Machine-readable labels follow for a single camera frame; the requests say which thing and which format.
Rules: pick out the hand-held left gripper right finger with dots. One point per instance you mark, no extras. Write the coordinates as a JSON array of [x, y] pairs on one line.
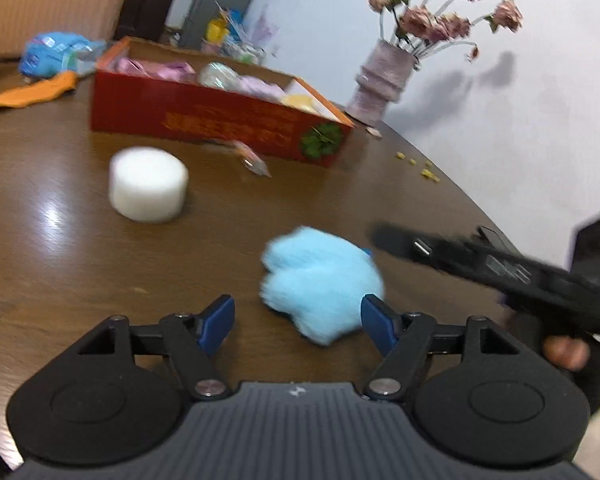
[[377, 325]]

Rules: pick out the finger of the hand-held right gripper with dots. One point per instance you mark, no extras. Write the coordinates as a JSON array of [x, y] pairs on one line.
[[445, 255]]

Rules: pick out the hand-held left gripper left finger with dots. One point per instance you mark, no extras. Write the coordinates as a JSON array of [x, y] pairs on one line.
[[217, 322]]

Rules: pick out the light blue fluffy cloth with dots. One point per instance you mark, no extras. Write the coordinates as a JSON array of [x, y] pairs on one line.
[[310, 280]]

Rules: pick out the red orange cardboard box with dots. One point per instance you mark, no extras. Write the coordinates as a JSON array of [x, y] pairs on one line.
[[205, 115]]

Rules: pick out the purple cloth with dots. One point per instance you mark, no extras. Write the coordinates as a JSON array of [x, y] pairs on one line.
[[260, 90]]

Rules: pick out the person's right hand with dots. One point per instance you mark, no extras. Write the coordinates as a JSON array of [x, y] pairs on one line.
[[565, 352]]

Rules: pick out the yellow crumb cluster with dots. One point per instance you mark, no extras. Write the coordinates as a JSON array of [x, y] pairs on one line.
[[430, 175]]

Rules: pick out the white crumpled paper bit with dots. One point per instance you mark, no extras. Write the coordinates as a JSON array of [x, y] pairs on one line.
[[374, 132]]

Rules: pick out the white foam cylinder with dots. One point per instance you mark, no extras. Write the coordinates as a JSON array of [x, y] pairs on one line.
[[147, 185]]

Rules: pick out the pink ribbed vase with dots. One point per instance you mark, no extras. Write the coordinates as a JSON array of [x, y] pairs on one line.
[[380, 85]]

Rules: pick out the yellow sponge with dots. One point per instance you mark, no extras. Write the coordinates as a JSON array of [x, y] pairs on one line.
[[302, 101]]

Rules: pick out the dried pink flowers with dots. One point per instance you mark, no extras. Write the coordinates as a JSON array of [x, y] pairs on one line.
[[430, 20]]

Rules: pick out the pink cloth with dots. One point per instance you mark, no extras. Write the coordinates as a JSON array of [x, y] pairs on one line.
[[150, 69]]

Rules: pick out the pile of toys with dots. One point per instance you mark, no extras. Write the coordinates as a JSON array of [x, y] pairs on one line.
[[240, 35]]

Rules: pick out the orange cloth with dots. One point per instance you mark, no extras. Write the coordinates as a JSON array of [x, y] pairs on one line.
[[25, 95]]

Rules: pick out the blue plastic packet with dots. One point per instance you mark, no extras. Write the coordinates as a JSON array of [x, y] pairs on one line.
[[50, 55]]

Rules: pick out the dark brown door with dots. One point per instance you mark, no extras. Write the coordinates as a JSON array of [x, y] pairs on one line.
[[150, 0]]

